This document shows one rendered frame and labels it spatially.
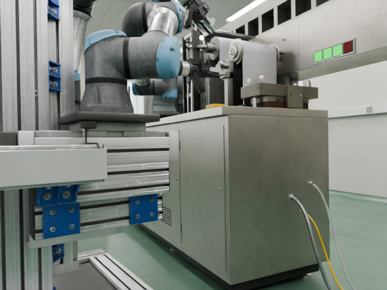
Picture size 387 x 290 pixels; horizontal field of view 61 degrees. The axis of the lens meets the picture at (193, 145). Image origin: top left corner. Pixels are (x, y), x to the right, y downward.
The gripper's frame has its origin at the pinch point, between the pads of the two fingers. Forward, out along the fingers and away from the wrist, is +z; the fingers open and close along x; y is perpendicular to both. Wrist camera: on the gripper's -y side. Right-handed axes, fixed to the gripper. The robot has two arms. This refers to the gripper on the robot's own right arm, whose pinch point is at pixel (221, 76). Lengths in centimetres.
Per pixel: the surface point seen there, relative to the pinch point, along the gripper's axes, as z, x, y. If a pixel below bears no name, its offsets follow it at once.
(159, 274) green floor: -28, 25, -109
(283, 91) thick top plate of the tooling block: 24.4, -20.1, -9.6
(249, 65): 18.0, -0.4, 7.4
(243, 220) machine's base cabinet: -6, -26, -71
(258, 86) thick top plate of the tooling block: 9.5, -19.0, -8.0
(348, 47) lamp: 45, -42, 9
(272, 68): 34.8, -0.4, 7.3
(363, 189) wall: 279, 118, -97
